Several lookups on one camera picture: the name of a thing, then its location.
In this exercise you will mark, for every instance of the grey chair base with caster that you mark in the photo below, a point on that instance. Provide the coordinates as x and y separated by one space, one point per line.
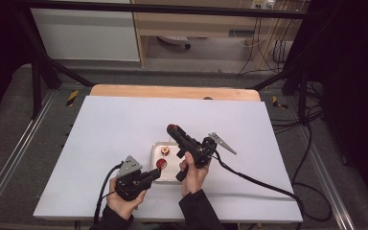
174 40

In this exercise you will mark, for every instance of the person's right hand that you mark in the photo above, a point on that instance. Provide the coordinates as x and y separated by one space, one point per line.
195 179

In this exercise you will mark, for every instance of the white cabinet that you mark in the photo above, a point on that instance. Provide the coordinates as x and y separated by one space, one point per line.
83 35

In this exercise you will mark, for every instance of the light wooden desk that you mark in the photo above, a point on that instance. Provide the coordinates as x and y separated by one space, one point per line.
198 25

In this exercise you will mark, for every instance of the black curtain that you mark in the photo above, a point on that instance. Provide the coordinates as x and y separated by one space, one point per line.
354 80
0 48

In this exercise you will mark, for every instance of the black metal frame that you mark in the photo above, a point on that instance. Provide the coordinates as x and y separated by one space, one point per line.
172 8

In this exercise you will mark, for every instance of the aluminium floor rail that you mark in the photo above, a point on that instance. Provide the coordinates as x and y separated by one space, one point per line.
329 182
16 150

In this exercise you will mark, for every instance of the red hawthorn berry with pale cut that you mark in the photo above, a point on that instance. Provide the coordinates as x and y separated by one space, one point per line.
165 150

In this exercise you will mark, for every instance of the white rectangular tray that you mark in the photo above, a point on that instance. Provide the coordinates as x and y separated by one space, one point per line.
172 169

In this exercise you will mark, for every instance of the light wooden table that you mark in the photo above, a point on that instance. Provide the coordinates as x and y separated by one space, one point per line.
172 92

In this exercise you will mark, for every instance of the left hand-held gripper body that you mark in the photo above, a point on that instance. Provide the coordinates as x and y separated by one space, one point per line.
129 183

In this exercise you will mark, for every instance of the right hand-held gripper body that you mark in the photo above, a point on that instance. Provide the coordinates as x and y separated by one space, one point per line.
202 151

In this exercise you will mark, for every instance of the yellow black tape marker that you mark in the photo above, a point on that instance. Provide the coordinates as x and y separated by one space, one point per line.
72 97
279 103

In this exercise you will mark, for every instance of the person's left hand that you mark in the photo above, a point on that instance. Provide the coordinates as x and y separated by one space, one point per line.
123 202

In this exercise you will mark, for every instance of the white power strip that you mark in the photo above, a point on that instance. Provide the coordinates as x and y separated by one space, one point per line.
262 4

